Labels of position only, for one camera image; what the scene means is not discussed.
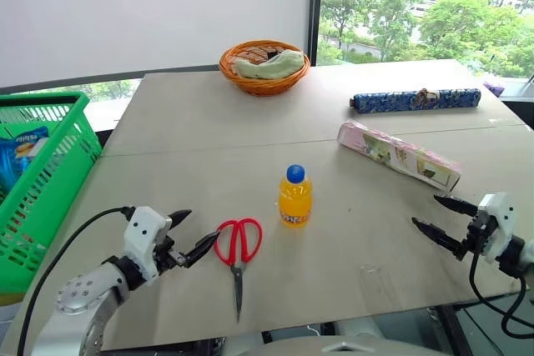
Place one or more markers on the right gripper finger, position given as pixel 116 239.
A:
pixel 438 235
pixel 456 205

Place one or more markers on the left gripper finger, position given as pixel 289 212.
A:
pixel 202 247
pixel 180 216

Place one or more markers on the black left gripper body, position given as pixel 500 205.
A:
pixel 167 254

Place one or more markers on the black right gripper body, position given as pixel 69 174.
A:
pixel 480 233

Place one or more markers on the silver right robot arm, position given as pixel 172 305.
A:
pixel 519 254

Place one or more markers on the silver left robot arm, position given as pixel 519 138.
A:
pixel 79 302

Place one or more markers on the green plastic basket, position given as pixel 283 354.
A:
pixel 54 189

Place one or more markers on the orange wicker basket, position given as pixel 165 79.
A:
pixel 267 85

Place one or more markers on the pink long box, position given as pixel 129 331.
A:
pixel 400 156

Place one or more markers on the orange juice bottle blue cap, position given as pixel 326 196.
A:
pixel 295 202

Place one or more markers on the blue patterned long box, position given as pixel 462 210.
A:
pixel 392 101

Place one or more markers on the purple object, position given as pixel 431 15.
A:
pixel 495 88

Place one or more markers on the blue snack bag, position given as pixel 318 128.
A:
pixel 18 156

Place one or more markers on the pale green cloth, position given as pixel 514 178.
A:
pixel 271 66

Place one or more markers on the brown striped snack pack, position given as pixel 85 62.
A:
pixel 258 53

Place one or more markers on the white roller blind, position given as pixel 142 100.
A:
pixel 154 14

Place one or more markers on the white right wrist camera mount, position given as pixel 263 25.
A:
pixel 498 222

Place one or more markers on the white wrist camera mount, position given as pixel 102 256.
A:
pixel 498 222
pixel 144 233

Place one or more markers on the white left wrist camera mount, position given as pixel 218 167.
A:
pixel 144 233

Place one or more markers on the dark window frame post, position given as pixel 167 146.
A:
pixel 315 10

